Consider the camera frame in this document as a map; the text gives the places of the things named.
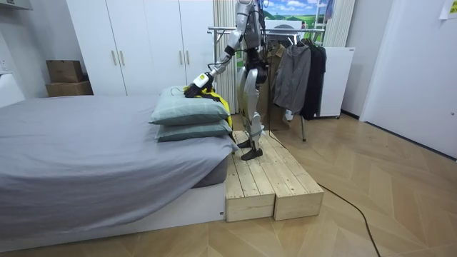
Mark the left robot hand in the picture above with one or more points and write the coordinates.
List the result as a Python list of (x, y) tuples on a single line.
[(200, 81)]

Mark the yellow and black garment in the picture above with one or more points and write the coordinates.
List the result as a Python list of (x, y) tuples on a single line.
[(218, 98)]

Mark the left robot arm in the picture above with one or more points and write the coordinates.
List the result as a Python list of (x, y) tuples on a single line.
[(233, 39)]

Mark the green checked pillow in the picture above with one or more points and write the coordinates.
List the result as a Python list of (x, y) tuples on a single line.
[(193, 131), (185, 109)]

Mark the white pleated curtain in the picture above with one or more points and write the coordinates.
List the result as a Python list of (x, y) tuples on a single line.
[(339, 21), (225, 39)]

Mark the robot legs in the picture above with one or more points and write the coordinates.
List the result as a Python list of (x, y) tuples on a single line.
[(251, 93)]

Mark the white wardrobe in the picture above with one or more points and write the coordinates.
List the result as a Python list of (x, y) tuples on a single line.
[(143, 46)]

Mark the robot body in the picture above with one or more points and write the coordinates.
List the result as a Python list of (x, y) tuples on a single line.
[(253, 32)]

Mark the brown coat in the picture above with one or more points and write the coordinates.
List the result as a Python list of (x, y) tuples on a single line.
[(276, 57)]

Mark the grey jacket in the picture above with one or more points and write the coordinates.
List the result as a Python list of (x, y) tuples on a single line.
[(291, 78)]

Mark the metal clothes rack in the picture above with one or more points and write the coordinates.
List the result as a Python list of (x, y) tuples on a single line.
[(285, 31)]

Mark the wooden platform block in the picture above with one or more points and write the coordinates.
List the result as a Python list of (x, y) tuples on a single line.
[(246, 185), (292, 185)]

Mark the black jacket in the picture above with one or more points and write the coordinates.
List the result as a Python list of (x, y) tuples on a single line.
[(316, 82)]

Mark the grey bed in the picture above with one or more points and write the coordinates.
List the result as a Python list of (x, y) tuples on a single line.
[(89, 150)]

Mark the wide cardboard box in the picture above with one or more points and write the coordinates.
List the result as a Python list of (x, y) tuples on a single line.
[(69, 89)]

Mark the white cabinet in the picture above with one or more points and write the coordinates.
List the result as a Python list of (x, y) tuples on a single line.
[(337, 82)]

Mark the small cardboard box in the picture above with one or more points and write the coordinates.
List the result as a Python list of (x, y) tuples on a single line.
[(64, 71)]

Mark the white door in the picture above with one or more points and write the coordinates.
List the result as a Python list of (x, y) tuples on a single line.
[(410, 71)]

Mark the landscape wall poster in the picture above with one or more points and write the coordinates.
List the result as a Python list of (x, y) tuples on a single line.
[(289, 10)]

